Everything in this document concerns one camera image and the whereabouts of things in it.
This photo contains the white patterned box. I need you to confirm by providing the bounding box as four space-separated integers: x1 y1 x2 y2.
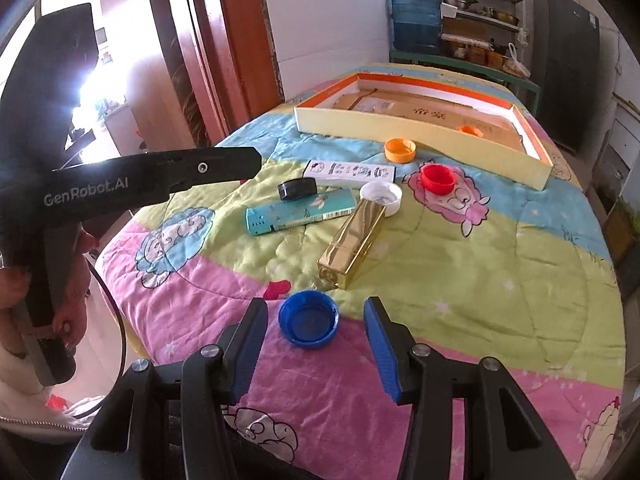
303 160 397 189

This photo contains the white bottle cap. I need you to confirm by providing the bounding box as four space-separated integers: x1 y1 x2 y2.
359 181 403 217

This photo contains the orange rimmed cardboard tray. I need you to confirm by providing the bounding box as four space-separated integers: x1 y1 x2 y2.
294 72 553 191

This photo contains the blue bottle cap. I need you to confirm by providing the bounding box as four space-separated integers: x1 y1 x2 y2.
278 291 341 348

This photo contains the blue water jug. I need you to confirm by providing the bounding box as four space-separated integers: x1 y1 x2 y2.
389 0 443 53

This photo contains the grey cabinet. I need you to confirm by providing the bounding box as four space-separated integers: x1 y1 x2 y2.
597 92 640 201

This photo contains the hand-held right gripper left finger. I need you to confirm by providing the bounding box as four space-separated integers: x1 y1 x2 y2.
60 297 271 480

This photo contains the white jacket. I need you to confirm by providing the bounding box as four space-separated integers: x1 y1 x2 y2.
0 345 106 443

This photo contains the metal bowl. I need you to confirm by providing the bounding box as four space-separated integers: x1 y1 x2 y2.
482 10 521 26

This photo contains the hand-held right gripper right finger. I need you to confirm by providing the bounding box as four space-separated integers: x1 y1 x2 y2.
362 296 576 480

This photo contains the wooden crate with plants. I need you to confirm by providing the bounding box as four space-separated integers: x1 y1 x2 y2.
602 195 640 266

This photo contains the red wooden door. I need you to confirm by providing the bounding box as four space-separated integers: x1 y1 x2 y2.
145 0 286 148

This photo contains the shiny gold box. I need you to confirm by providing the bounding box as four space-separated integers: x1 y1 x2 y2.
317 199 387 291

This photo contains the red bottle cap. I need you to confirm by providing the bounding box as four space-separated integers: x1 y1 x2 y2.
420 164 457 195

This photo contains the black bottle cap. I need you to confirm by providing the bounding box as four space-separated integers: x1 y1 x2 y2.
278 178 317 202

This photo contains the person's left hand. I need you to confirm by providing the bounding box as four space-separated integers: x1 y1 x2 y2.
50 230 99 358

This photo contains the black cable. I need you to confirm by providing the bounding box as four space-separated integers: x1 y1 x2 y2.
82 252 128 416

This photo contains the white plastic bag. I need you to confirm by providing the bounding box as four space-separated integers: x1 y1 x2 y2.
502 42 532 78

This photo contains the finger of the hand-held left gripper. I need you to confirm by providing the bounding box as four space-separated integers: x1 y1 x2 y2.
167 146 262 196

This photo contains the teal flower print box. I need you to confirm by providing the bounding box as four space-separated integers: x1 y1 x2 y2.
245 191 358 236

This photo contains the colourful cartoon sheep blanket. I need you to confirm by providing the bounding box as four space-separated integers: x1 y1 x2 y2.
95 62 626 480

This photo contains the dark grey refrigerator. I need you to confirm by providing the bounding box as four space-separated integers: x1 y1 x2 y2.
531 0 601 151

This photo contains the brown cardboard box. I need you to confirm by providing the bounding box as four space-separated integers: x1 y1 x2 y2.
442 19 488 41

